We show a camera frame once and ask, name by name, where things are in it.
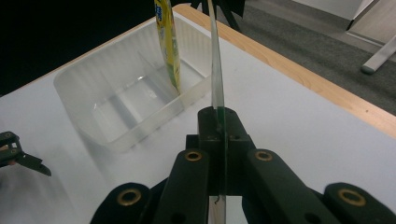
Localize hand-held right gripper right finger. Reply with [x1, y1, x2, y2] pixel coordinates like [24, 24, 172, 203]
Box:
[224, 106, 256, 196]

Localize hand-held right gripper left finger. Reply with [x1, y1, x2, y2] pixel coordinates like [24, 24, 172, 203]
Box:
[186, 106, 223, 197]

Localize red and green snack packet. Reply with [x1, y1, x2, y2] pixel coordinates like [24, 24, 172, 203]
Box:
[206, 0, 228, 224]

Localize clear plastic container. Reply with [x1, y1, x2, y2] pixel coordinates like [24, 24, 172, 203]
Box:
[53, 14, 217, 154]

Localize yellow spouted pouch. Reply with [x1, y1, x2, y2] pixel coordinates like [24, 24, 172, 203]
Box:
[153, 0, 182, 95]

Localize black stand legs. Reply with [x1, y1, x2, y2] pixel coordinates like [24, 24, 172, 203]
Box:
[190, 0, 247, 33]

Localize white board panel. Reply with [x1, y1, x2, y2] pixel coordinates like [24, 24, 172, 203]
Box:
[292, 0, 375, 22]

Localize white metal desk frame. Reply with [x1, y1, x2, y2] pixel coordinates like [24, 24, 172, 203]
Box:
[361, 33, 396, 76]

